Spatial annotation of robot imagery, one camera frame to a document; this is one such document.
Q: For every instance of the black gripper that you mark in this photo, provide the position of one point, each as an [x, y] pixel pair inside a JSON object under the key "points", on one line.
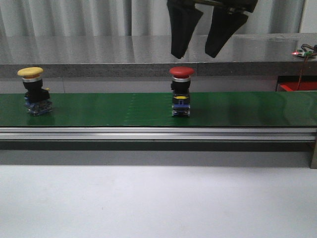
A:
{"points": [[227, 18]]}

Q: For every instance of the yellow push button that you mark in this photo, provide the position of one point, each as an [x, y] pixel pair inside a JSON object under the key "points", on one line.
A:
{"points": [[37, 99]]}

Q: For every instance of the small green circuit board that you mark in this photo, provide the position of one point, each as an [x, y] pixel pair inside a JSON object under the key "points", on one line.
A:
{"points": [[303, 54]]}

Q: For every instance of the red plastic tray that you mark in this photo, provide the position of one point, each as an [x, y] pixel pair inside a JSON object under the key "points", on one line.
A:
{"points": [[293, 86]]}

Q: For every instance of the green conveyor belt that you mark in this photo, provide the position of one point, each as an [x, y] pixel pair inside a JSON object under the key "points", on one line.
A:
{"points": [[154, 109]]}

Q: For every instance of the grey stone counter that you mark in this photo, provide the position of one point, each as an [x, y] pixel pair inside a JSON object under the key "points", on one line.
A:
{"points": [[150, 56]]}

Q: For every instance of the grey conveyor support leg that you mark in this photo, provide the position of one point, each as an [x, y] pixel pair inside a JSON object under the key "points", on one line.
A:
{"points": [[313, 160]]}

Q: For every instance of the white curtain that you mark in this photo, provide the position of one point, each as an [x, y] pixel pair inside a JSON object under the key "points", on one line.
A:
{"points": [[126, 18]]}

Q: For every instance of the aluminium conveyor frame rail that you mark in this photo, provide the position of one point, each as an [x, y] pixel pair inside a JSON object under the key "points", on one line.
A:
{"points": [[160, 133]]}

